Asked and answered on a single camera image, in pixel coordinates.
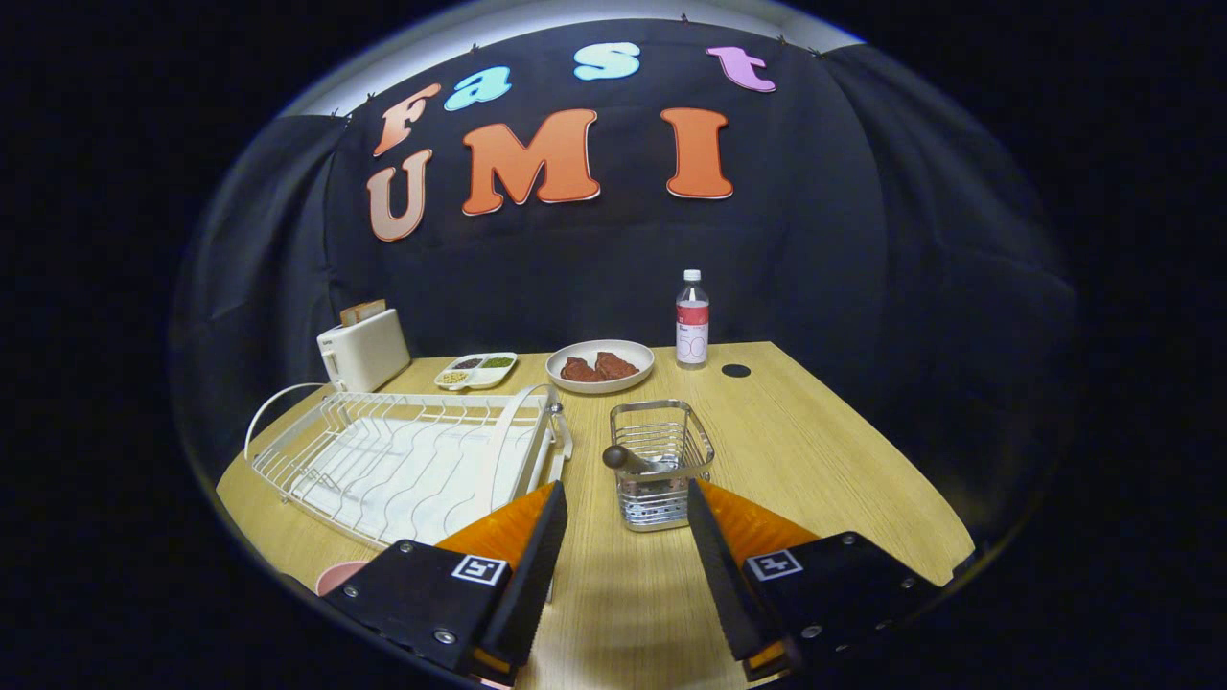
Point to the heap of yellow soybeans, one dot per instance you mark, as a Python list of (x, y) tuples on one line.
[(454, 378)]

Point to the cream round steak plate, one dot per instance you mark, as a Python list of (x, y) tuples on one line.
[(599, 386)]

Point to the red-labelled clear water bottle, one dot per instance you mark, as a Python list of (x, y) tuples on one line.
[(692, 335)]

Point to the white toaster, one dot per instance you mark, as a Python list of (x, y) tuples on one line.
[(369, 355)]

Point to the brown toast slice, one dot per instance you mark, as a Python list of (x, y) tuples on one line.
[(351, 316), (374, 310)]

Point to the heap of dark beans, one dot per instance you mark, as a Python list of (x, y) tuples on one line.
[(468, 363)]

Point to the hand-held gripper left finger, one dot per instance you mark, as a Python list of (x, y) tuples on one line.
[(532, 585)]

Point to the row of black cloth clips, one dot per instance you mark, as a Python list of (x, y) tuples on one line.
[(682, 17)]

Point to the heap of green beans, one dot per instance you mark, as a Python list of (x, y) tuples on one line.
[(497, 362)]

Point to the red raw steak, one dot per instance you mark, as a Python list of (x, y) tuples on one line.
[(618, 365), (578, 370)]

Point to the pink plate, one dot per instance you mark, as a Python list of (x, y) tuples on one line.
[(337, 578)]

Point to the white divided snack dish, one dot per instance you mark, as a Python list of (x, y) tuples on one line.
[(491, 377)]

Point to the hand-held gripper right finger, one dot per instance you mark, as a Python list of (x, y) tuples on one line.
[(724, 585)]

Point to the black backdrop cloth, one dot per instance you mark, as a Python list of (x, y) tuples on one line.
[(815, 240)]

